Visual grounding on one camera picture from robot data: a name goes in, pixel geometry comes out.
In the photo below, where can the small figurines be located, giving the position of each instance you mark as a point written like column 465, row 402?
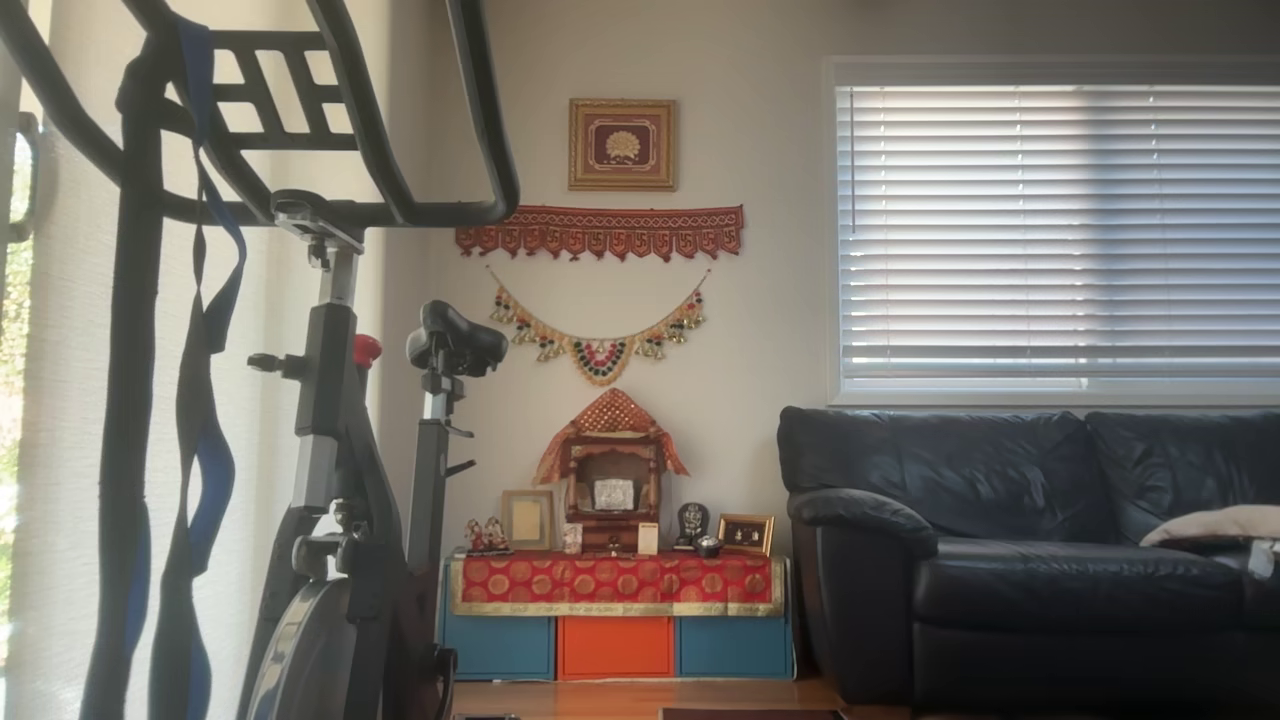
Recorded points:
column 485, row 537

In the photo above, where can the pale picture frame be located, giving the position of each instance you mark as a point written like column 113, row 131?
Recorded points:
column 527, row 520

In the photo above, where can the small dark bowl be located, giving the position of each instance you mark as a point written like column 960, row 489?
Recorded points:
column 708, row 546

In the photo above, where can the wooden shrine with canopy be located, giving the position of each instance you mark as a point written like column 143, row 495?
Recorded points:
column 610, row 470

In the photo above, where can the black leather sofa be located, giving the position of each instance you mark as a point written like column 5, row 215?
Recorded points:
column 1000, row 560

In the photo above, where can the sheer white curtain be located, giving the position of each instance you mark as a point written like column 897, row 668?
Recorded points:
column 265, row 300

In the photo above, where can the white card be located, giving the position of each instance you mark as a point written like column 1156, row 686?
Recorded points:
column 648, row 538

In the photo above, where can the beaded garland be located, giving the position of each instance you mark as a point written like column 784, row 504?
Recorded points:
column 598, row 360

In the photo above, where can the red gold patterned cloth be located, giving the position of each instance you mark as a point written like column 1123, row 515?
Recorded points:
column 615, row 582

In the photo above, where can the blue and orange cabinet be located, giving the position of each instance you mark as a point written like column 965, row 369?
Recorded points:
column 615, row 650

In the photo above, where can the small gold picture frame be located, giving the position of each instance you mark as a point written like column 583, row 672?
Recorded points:
column 746, row 535

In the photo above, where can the white window blind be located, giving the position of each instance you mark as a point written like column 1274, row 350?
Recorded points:
column 1050, row 230

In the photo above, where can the gold framed wall picture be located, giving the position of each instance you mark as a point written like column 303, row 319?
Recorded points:
column 622, row 145

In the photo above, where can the beige cushion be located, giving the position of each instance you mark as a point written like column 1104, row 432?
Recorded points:
column 1220, row 525

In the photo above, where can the black exercise bike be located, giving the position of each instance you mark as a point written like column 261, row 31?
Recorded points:
column 340, row 420

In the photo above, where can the red embroidered wall hanging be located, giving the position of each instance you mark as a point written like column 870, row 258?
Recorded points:
column 600, row 230

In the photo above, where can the dark idol plaque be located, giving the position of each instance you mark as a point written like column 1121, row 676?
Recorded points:
column 692, row 522

